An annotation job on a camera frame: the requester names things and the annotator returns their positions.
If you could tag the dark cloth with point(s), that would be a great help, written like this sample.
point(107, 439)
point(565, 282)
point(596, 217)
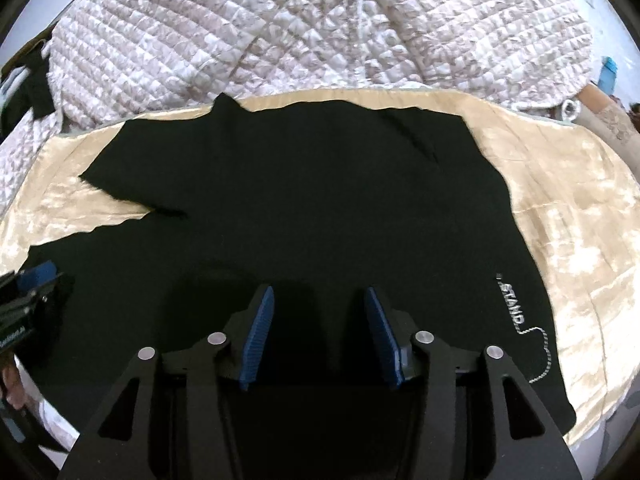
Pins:
point(32, 85)

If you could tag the black pants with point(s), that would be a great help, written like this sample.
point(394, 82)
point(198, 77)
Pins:
point(325, 200)

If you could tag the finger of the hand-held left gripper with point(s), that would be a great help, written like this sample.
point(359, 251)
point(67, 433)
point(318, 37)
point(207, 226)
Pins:
point(36, 274)

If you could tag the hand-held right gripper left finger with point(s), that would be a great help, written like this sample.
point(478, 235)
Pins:
point(257, 332)

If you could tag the white patterned bedsheet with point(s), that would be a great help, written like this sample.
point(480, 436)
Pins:
point(595, 440)

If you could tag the person's left hand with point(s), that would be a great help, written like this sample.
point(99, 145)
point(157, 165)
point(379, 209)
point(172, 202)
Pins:
point(11, 382)

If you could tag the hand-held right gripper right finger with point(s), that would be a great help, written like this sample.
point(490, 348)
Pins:
point(382, 332)

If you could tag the white pink quilted comforter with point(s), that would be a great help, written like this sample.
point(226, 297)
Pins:
point(300, 25)

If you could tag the blue container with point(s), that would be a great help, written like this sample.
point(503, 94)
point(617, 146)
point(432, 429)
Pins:
point(610, 74)

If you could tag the beige satin blanket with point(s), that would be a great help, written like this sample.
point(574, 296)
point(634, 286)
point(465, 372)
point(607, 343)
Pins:
point(575, 200)

